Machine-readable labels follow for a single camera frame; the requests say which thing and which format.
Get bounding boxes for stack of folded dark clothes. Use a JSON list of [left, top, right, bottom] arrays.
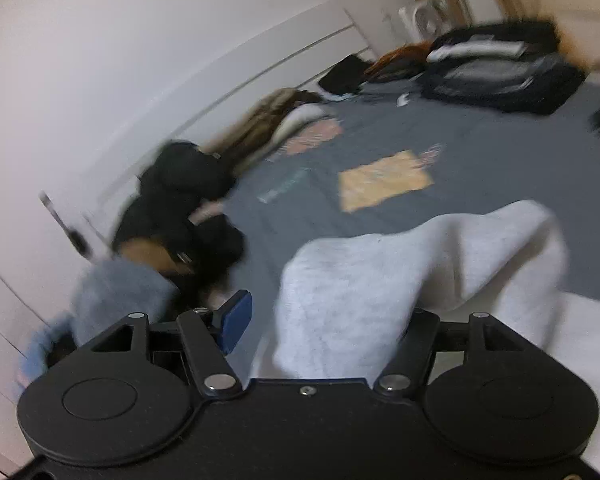
[[420, 19, 588, 116]]

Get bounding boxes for cream cloth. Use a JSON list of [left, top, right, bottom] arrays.
[[267, 105, 338, 148]]

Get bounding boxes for white fan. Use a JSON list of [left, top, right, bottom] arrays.
[[397, 0, 453, 43]]

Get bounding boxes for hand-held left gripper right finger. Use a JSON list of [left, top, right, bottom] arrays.
[[374, 307, 536, 400]]

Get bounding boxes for white headboard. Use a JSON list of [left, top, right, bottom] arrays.
[[0, 0, 378, 321]]

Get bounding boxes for pile of black clothes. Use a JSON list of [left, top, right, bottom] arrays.
[[110, 141, 248, 291]]

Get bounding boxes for grey-blue fleece garment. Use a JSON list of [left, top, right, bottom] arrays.
[[70, 260, 181, 348]]

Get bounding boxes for brown and white folded blankets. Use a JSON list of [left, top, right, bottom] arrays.
[[200, 87, 326, 171]]

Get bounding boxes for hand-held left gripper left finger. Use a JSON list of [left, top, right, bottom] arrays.
[[80, 290, 253, 398]]

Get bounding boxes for black stick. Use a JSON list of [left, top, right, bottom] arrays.
[[39, 191, 93, 261]]

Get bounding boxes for wooden bed frame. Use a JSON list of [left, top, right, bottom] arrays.
[[552, 17, 600, 73]]

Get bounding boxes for light grey sweatshirt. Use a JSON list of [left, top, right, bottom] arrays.
[[272, 200, 600, 466]]

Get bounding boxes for black folded garment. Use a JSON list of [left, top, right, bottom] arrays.
[[317, 54, 376, 97]]

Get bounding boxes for orange-brown garment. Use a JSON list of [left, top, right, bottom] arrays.
[[365, 42, 433, 85]]

